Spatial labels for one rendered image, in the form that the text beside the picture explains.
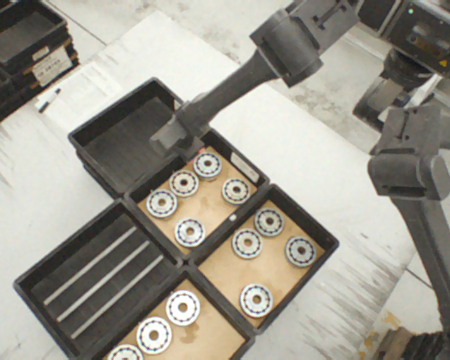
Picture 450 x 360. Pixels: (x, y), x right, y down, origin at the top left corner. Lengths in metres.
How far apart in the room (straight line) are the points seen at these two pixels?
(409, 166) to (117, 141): 1.09
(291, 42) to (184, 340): 0.92
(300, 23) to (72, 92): 1.33
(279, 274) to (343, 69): 2.02
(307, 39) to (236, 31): 2.45
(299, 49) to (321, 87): 2.25
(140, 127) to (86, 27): 1.70
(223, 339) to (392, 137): 0.82
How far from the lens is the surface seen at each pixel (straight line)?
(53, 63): 2.34
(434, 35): 1.03
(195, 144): 1.07
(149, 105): 1.55
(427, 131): 0.64
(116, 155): 1.44
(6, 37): 2.43
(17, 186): 1.63
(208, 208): 1.33
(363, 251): 1.57
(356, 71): 3.05
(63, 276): 1.32
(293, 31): 0.61
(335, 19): 0.64
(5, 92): 2.27
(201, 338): 1.24
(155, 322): 1.22
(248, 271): 1.29
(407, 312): 2.41
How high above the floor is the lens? 2.07
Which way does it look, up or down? 64 degrees down
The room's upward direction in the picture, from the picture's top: 11 degrees clockwise
